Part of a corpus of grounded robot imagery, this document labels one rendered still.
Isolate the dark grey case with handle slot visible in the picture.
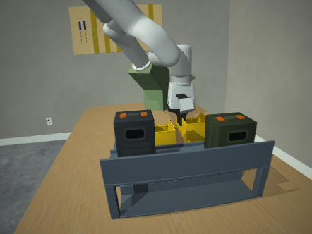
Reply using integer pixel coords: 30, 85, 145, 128
113, 109, 156, 157

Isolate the dark green case with orange latches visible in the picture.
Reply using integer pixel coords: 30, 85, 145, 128
204, 112, 257, 149

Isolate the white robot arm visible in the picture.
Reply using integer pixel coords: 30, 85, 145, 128
82, 0, 195, 113

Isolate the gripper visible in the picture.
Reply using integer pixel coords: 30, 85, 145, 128
168, 82, 195, 126

